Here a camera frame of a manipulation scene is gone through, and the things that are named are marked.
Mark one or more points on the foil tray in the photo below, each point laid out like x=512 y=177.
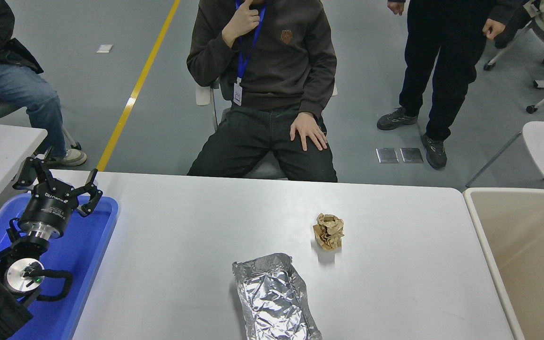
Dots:
x=272 y=297

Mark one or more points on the blue plastic tray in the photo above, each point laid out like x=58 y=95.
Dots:
x=80 y=264

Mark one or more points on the tan paper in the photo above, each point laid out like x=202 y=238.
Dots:
x=328 y=231

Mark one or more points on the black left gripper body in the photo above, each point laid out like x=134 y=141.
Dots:
x=50 y=208

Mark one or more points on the lanyard person's right hand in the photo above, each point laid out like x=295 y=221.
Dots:
x=240 y=23

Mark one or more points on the standing person's left hand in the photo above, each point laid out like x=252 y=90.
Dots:
x=494 y=28

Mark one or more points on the seated person in jeans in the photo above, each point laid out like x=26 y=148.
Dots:
x=12 y=85

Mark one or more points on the standing person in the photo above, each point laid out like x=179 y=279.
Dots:
x=442 y=47

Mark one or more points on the dark jacket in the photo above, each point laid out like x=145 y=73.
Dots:
x=503 y=44

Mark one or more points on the metal floor plate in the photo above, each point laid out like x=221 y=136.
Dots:
x=387 y=155
x=412 y=155

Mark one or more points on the large pale bin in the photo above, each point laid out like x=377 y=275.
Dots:
x=522 y=245

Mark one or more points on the lanyard person's left hand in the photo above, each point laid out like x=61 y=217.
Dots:
x=308 y=130

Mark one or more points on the standing person's right hand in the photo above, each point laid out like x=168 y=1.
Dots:
x=395 y=6

